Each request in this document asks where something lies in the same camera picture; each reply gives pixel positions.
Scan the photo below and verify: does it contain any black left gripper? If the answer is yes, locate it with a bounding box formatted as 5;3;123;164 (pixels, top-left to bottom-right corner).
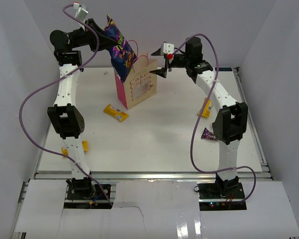
68;18;117;52

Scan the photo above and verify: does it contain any purple blue candy bag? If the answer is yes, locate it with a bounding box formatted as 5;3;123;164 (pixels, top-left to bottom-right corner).
104;15;137;83

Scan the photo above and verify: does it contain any paper bag with pink handles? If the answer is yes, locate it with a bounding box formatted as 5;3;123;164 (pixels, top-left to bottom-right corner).
114;51;157;110

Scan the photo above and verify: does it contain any yellow snack bar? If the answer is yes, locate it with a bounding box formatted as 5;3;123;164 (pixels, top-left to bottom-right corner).
201;100;213;119
104;104;129;122
61;140;88;156

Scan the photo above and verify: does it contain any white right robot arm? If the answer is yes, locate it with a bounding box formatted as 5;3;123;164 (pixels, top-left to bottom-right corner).
151;36;248;199

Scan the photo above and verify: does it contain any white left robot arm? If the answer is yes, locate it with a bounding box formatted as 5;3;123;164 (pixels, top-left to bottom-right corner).
47;18;117;199

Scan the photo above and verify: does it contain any blue label right corner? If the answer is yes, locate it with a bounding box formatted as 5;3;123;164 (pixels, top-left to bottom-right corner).
214;67;233;72

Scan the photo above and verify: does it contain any purple chocolate pack lower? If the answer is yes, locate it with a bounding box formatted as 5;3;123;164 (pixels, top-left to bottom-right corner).
201;128;218;141

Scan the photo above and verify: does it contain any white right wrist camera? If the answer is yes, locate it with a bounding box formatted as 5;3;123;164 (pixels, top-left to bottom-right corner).
160;42;174;60

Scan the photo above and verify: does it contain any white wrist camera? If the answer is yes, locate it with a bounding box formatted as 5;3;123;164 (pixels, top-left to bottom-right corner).
73;2;88;21
160;42;174;60

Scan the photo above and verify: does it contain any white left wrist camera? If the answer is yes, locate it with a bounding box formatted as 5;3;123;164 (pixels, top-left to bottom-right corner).
73;2;88;21

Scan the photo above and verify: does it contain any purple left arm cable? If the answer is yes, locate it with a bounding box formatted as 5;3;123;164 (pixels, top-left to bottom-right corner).
19;3;114;209

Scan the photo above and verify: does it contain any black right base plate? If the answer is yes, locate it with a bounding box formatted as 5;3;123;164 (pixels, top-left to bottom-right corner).
193;183;247;212

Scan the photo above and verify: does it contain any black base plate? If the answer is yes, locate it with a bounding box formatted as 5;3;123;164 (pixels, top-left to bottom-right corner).
193;183;247;212
63;184;112;210

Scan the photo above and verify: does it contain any aluminium front rail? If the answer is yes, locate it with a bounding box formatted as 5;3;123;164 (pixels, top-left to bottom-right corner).
33;171;272;181

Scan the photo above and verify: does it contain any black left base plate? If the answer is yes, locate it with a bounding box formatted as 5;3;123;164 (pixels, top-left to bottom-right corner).
63;184;112;210

